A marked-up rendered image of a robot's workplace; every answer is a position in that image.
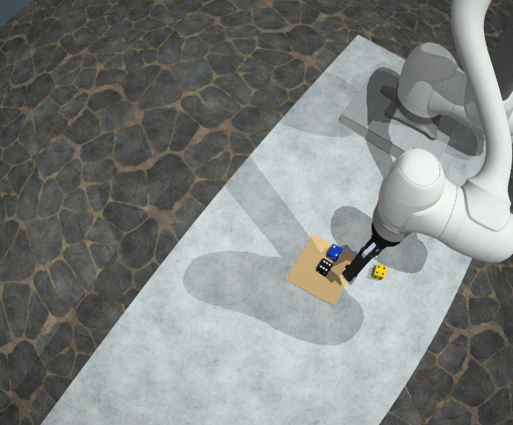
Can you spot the yellow die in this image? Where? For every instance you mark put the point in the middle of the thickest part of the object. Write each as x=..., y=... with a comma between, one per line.
x=379, y=272

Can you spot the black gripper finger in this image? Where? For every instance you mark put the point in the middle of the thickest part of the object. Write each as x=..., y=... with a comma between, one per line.
x=359, y=262

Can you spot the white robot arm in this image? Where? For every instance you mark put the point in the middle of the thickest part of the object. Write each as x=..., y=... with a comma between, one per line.
x=473, y=219

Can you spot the tan mat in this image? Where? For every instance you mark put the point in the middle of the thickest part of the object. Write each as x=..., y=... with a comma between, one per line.
x=304, y=275

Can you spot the blue die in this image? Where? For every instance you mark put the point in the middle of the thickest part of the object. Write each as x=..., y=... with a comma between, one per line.
x=334, y=252

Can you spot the black die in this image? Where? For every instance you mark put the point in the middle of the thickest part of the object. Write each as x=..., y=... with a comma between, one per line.
x=324, y=267

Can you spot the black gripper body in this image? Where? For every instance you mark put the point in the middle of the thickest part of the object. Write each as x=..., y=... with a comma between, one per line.
x=378, y=240

